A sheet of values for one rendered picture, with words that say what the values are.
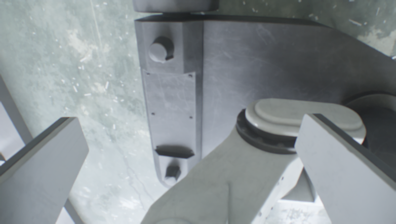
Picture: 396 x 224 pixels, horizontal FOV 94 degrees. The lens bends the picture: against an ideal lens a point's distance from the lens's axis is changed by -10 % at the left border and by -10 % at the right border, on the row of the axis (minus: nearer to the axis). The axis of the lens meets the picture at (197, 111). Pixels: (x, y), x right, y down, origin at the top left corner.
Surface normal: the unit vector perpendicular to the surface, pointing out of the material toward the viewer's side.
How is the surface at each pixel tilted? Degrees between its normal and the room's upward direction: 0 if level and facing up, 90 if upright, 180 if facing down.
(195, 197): 115
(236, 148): 90
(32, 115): 0
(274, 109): 90
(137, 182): 0
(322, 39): 0
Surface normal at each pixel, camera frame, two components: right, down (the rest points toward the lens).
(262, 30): -0.17, 0.51
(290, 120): -0.12, -0.25
